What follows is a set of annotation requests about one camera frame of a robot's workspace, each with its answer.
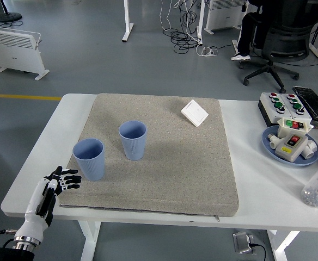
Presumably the blue ribbed cup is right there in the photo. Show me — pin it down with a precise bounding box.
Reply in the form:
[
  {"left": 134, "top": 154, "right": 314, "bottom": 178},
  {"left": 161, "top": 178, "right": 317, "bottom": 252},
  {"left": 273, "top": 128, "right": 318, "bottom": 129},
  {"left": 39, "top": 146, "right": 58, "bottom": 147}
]
[
  {"left": 118, "top": 120, "right": 148, "bottom": 161},
  {"left": 72, "top": 138, "right": 106, "bottom": 182}
]

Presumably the black pedal cable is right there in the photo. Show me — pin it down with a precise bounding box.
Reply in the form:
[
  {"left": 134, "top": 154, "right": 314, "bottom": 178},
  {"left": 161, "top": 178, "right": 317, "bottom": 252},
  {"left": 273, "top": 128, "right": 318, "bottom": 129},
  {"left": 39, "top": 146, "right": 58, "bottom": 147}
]
[{"left": 253, "top": 243, "right": 267, "bottom": 261}]

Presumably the beige red rocker switch box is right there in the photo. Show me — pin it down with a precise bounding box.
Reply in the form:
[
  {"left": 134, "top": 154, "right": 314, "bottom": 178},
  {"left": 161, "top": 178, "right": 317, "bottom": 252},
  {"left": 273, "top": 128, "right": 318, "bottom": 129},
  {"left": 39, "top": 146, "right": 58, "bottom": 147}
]
[{"left": 274, "top": 130, "right": 309, "bottom": 163}]

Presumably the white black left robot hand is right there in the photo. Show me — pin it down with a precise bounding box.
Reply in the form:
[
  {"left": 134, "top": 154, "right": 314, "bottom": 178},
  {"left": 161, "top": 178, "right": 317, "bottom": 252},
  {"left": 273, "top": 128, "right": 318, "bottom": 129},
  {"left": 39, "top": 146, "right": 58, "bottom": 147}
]
[{"left": 14, "top": 165, "right": 82, "bottom": 243}]

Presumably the white table leg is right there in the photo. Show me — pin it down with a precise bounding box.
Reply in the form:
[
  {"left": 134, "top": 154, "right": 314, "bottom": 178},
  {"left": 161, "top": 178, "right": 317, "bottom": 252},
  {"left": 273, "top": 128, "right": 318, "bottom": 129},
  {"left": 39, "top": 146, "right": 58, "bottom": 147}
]
[
  {"left": 266, "top": 229, "right": 301, "bottom": 261},
  {"left": 77, "top": 220, "right": 103, "bottom": 261}
]

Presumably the white pipe fitting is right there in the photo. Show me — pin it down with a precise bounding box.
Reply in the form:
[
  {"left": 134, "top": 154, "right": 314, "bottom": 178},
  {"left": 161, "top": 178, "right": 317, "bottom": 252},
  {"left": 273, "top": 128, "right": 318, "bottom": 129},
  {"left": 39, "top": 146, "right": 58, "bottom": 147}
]
[
  {"left": 267, "top": 133, "right": 282, "bottom": 150},
  {"left": 300, "top": 139, "right": 318, "bottom": 160}
]

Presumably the white push-button control box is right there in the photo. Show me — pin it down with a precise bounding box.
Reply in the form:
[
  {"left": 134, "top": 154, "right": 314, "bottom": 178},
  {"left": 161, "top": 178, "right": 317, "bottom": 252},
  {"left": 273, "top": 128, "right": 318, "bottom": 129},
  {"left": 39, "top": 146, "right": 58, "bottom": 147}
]
[
  {"left": 258, "top": 91, "right": 295, "bottom": 127},
  {"left": 281, "top": 93, "right": 313, "bottom": 123}
]

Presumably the black office chair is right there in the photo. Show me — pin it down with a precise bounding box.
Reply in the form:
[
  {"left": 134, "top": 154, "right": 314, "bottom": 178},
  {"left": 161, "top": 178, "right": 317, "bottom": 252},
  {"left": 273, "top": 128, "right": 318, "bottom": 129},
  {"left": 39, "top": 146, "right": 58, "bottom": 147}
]
[{"left": 238, "top": 0, "right": 318, "bottom": 94}]

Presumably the black cable tangle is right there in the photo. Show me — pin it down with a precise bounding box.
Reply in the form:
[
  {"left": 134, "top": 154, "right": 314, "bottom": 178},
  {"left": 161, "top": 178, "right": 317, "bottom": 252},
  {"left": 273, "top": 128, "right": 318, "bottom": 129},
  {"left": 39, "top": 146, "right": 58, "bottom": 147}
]
[{"left": 170, "top": 0, "right": 203, "bottom": 54}]

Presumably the person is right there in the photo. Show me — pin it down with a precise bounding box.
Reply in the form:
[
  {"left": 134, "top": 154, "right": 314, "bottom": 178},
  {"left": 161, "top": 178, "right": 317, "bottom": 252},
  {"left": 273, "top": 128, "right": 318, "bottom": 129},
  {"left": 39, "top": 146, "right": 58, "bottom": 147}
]
[{"left": 231, "top": 0, "right": 271, "bottom": 61}]

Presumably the black fan stand base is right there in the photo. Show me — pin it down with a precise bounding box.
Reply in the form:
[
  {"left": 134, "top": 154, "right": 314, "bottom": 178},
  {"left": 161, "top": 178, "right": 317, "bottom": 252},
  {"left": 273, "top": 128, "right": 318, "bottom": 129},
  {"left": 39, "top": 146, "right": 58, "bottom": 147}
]
[{"left": 0, "top": 0, "right": 23, "bottom": 22}]

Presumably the white panel heater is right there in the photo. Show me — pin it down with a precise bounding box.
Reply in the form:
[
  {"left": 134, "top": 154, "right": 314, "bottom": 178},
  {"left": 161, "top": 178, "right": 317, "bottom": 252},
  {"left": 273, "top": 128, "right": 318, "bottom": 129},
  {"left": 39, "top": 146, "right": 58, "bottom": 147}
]
[
  {"left": 204, "top": 0, "right": 247, "bottom": 35},
  {"left": 0, "top": 26, "right": 50, "bottom": 81}
]

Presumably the grey metal pedal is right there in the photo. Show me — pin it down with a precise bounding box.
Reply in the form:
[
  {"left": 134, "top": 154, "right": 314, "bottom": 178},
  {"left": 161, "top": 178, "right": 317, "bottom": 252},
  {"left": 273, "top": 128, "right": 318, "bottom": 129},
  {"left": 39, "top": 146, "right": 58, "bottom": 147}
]
[{"left": 232, "top": 231, "right": 258, "bottom": 255}]

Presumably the grey-brown cushion mat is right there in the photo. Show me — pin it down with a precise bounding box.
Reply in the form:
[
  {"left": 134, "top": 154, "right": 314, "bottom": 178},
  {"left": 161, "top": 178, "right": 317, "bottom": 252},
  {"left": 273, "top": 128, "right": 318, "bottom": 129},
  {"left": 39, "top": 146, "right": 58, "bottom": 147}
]
[{"left": 57, "top": 92, "right": 240, "bottom": 218}]

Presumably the white desk leg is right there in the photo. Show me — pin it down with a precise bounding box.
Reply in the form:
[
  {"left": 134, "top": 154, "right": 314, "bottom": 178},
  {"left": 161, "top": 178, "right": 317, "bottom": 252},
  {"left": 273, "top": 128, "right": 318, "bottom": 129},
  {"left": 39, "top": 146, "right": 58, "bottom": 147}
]
[
  {"left": 121, "top": 0, "right": 134, "bottom": 43},
  {"left": 195, "top": 0, "right": 206, "bottom": 46}
]

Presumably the white wall switch plate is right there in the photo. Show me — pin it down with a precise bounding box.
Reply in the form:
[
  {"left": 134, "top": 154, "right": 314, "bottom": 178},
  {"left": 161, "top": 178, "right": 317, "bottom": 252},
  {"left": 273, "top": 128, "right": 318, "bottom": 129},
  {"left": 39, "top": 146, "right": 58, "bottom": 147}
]
[{"left": 180, "top": 99, "right": 210, "bottom": 128}]

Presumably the white desk foot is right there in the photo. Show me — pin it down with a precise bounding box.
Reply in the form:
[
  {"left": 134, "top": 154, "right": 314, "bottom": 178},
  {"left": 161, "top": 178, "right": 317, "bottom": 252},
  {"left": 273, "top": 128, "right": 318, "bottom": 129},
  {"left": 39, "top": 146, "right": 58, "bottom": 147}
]
[{"left": 231, "top": 39, "right": 242, "bottom": 57}]

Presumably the blue plate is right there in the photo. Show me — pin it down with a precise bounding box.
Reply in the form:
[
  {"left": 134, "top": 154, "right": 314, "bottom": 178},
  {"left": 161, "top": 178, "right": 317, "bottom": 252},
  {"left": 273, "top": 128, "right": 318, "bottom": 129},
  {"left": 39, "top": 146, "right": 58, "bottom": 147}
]
[{"left": 261, "top": 125, "right": 318, "bottom": 167}]

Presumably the white power plug cable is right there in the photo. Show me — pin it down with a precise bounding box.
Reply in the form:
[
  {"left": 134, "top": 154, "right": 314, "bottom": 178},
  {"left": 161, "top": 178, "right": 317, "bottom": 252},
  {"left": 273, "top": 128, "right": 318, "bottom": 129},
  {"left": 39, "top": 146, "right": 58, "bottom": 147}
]
[{"left": 196, "top": 45, "right": 219, "bottom": 58}]

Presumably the white green-red switch box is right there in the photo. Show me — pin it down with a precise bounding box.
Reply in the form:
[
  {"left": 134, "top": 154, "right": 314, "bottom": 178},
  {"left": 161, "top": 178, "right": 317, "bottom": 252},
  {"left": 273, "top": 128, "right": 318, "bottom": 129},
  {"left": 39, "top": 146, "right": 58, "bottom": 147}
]
[{"left": 277, "top": 117, "right": 312, "bottom": 138}]

